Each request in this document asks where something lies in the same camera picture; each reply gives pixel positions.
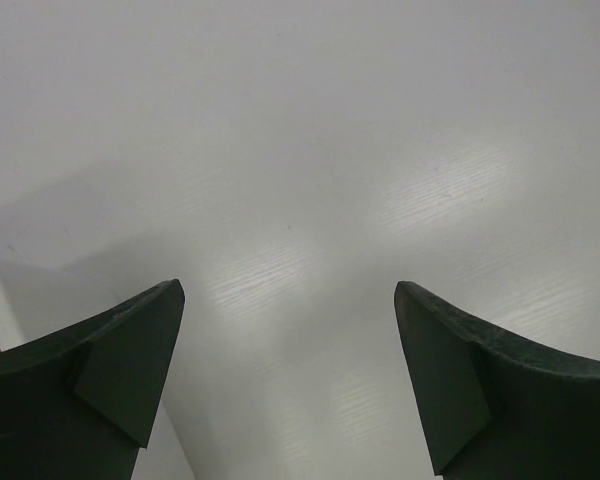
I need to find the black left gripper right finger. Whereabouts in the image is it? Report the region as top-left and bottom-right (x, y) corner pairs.
(394, 281), (600, 479)

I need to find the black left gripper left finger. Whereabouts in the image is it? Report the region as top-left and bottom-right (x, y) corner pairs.
(0, 279), (184, 479)

